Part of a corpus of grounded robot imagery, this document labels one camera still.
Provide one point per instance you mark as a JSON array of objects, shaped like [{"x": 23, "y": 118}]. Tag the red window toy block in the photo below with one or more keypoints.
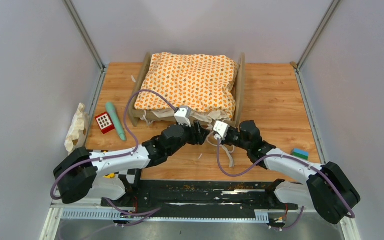
[{"x": 104, "y": 122}]

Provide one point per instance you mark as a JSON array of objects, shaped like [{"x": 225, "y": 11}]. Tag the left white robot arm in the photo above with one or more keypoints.
[{"x": 76, "y": 174}]

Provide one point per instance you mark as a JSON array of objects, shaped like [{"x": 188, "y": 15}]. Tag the black white checkerboard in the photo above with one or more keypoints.
[{"x": 132, "y": 176}]

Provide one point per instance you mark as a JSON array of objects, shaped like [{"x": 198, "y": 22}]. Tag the white rope tie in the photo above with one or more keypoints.
[{"x": 228, "y": 153}]

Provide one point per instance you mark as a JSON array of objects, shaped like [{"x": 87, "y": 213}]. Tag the teal cylinder toy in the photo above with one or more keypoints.
[{"x": 111, "y": 110}]

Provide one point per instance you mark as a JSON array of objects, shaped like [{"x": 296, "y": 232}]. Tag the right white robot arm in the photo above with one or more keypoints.
[{"x": 291, "y": 165}]

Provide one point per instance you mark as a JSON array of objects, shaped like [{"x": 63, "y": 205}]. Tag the yellow duck print blanket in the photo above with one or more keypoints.
[{"x": 188, "y": 83}]

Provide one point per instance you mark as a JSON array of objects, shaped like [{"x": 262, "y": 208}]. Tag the wooden pet bed frame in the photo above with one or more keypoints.
[{"x": 238, "y": 93}]

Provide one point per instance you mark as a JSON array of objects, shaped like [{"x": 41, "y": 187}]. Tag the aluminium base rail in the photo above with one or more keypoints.
[{"x": 233, "y": 200}]

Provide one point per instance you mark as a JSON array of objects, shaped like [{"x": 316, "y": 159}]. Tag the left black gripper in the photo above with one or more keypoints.
[{"x": 198, "y": 133}]

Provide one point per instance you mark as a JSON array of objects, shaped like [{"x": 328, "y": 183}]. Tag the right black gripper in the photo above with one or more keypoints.
[{"x": 224, "y": 140}]

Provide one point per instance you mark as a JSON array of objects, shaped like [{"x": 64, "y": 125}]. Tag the white duck pillow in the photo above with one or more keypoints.
[{"x": 78, "y": 131}]

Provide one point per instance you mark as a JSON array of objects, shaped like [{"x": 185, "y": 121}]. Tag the blue green small block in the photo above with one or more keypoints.
[{"x": 302, "y": 154}]

